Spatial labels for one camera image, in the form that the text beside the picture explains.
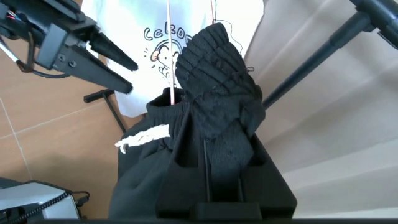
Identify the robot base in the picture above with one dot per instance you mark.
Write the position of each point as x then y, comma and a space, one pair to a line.
31, 199

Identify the black clothes rack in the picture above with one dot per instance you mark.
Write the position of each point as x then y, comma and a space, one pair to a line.
311, 66

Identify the white printed t-shirt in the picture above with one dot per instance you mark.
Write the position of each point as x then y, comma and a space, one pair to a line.
130, 18

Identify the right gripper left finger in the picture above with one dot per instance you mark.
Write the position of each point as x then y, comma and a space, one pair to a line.
183, 183

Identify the black garment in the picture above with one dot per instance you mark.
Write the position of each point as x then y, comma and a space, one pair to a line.
217, 77

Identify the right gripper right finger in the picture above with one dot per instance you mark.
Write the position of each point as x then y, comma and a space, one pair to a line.
270, 189

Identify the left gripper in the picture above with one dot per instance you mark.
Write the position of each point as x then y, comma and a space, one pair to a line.
53, 46

